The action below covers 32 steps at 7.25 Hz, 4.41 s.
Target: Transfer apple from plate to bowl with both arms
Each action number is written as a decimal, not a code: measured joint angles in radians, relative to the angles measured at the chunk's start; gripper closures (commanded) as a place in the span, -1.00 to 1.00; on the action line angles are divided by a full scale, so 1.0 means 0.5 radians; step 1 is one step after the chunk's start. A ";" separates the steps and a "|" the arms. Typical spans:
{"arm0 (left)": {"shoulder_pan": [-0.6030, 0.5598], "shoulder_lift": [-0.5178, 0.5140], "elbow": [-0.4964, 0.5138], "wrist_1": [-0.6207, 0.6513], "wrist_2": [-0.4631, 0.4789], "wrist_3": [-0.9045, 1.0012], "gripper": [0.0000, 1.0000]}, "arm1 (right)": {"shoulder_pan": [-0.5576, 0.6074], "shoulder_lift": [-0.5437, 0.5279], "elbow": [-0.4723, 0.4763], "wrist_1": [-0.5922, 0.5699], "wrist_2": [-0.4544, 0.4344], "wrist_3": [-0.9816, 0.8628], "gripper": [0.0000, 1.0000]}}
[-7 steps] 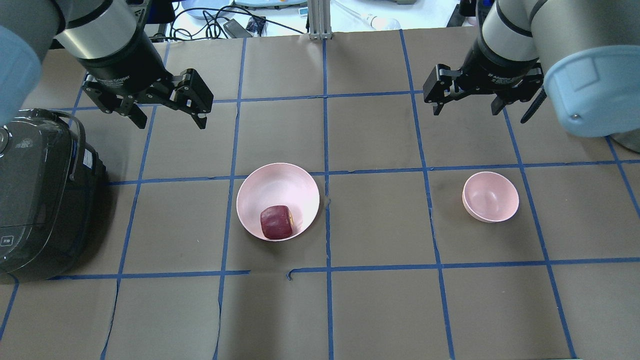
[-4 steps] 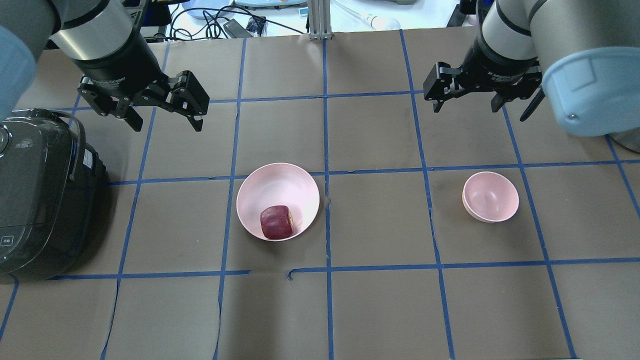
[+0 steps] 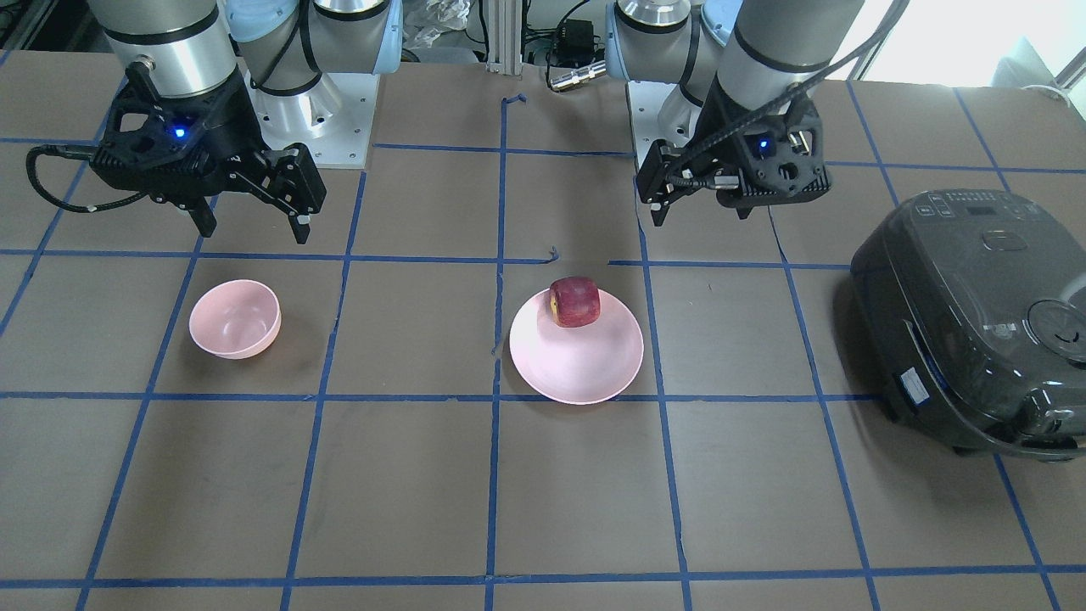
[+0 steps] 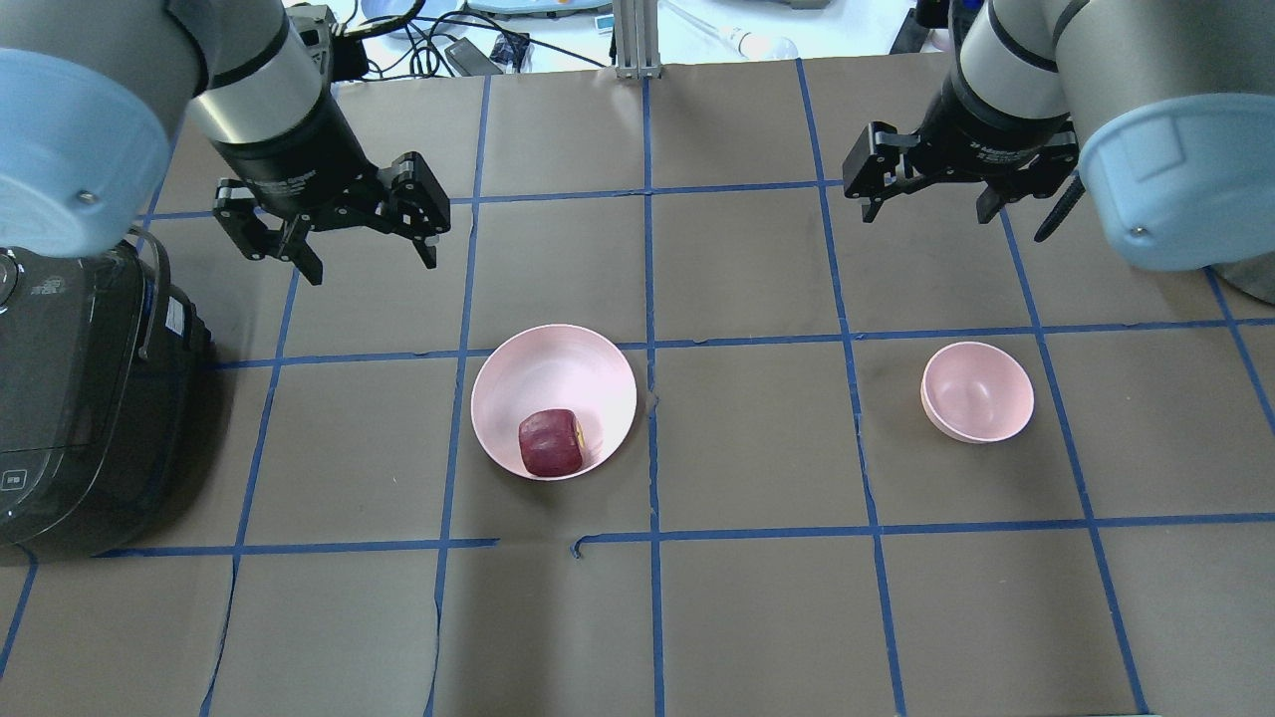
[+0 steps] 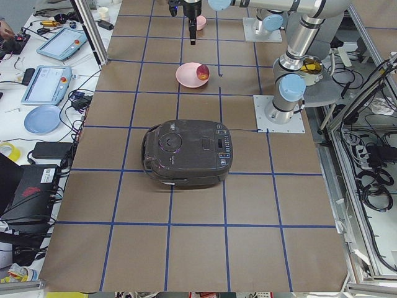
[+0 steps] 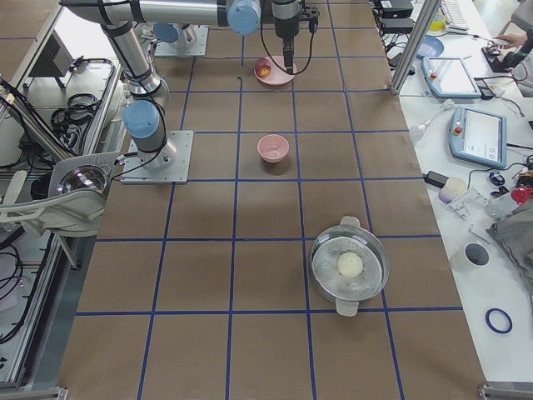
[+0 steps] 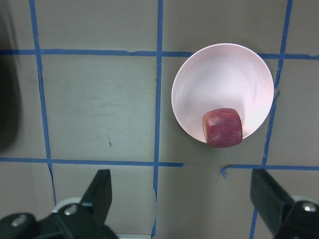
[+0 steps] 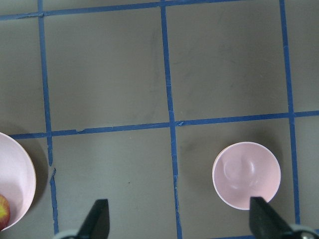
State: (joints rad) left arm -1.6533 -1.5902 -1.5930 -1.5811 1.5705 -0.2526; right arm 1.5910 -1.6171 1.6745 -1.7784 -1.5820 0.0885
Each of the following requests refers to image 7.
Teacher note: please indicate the red apple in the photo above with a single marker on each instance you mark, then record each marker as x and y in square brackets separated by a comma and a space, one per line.
[222, 128]

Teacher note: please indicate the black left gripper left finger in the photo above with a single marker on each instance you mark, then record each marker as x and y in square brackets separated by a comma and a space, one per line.
[97, 198]

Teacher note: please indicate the pink plate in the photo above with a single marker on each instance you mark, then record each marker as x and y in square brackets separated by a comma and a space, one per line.
[223, 75]

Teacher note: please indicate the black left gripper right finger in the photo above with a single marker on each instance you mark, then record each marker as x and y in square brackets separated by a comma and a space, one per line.
[272, 202]

